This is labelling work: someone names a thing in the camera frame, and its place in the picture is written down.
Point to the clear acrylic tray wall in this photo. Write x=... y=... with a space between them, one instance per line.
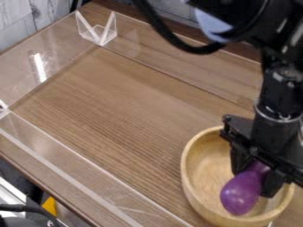
x=104 y=201

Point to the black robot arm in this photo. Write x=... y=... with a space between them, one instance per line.
x=269 y=25

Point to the yellow black device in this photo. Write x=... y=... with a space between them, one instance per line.
x=57 y=210

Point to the clear acrylic corner bracket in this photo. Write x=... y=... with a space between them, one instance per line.
x=97 y=34

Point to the purple toy eggplant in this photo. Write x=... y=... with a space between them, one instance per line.
x=241 y=190

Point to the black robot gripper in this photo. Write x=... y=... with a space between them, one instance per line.
x=268 y=138

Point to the brown wooden bowl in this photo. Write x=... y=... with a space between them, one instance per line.
x=205 y=171

